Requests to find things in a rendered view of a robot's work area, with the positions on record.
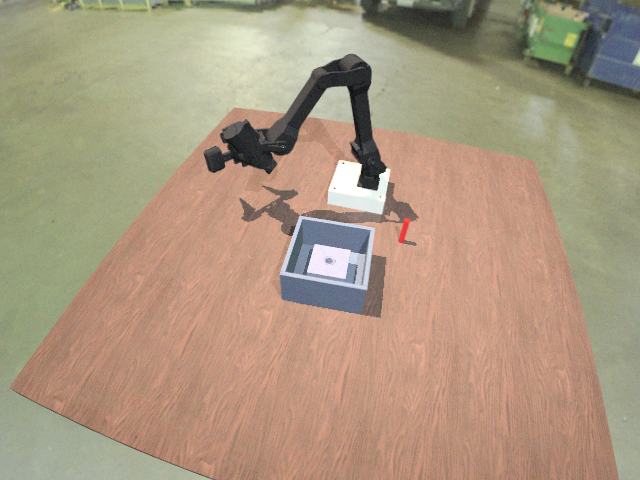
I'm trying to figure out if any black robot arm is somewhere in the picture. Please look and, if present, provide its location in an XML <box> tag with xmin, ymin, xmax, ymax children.
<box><xmin>220</xmin><ymin>53</ymin><xmax>387</xmax><ymax>191</ymax></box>

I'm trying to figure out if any red peg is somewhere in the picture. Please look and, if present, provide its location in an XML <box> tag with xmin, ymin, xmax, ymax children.
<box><xmin>399</xmin><ymin>218</ymin><xmax>409</xmax><ymax>243</ymax></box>

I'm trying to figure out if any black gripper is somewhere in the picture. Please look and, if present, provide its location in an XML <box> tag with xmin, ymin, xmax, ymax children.
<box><xmin>203</xmin><ymin>146</ymin><xmax>249</xmax><ymax>173</ymax></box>

